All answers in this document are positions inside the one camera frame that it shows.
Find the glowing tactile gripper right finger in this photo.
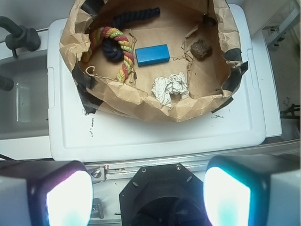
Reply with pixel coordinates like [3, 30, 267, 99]
[203, 154, 301, 226]

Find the aluminium extrusion rail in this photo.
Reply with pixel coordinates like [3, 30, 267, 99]
[84, 154, 222, 182]

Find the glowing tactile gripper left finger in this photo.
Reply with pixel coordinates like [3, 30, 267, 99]
[0, 161, 93, 226]

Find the brown paper bag tray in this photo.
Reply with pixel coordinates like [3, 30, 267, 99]
[60, 0, 248, 122]

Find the navy blue twisted rope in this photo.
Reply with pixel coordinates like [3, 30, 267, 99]
[102, 7, 161, 63]

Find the translucent plastic bin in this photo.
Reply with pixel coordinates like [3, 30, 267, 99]
[0, 55, 50, 141]

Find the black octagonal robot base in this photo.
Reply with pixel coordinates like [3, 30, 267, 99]
[119, 165, 211, 226]

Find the multicolour twisted rope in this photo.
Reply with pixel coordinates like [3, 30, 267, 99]
[81, 26, 135, 83]

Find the white plastic bin lid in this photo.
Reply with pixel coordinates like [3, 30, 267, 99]
[47, 4, 266, 162]

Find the metal corner bracket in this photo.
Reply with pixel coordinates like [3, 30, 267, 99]
[90, 166, 106, 184]

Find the blue rectangular block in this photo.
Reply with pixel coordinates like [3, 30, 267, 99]
[135, 44, 170, 67]

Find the crumpled white paper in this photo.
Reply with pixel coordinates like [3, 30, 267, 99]
[151, 72, 189, 109]

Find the brown rock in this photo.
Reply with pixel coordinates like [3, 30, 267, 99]
[190, 40, 212, 60]

